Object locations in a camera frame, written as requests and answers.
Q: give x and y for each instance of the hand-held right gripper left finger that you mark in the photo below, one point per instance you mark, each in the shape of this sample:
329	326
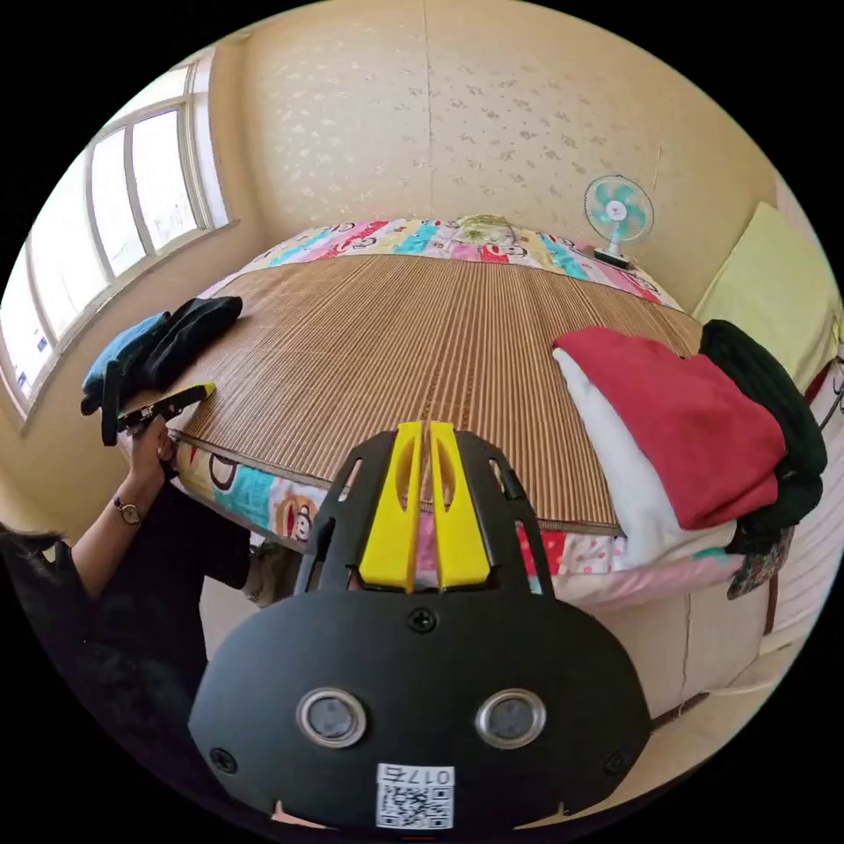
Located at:
394	514

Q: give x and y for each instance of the bed with woven mat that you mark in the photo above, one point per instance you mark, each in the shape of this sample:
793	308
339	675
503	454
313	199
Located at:
395	330

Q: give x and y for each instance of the person's left forearm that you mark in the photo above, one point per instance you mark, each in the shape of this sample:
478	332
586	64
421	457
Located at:
115	531

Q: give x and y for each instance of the person's left hand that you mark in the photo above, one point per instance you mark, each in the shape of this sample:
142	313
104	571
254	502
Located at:
146	455

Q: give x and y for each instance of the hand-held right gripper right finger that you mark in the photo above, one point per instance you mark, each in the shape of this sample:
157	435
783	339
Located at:
461	521

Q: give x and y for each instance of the teal and white fan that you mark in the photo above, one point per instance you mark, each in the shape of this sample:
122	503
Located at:
616	214

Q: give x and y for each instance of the person's body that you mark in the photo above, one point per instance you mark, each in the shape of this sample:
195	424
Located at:
112	659

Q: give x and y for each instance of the window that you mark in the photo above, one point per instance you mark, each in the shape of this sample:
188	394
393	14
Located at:
99	217

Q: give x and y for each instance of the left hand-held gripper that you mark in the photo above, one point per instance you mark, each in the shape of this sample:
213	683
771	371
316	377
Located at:
142	417

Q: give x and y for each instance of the green patterned pillow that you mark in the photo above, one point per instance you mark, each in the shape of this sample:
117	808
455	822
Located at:
484	229

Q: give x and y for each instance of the pile of clothes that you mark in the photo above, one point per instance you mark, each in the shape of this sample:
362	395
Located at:
679	422
168	343

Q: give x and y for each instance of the pale green cushion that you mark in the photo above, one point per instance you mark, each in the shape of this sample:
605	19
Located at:
771	297

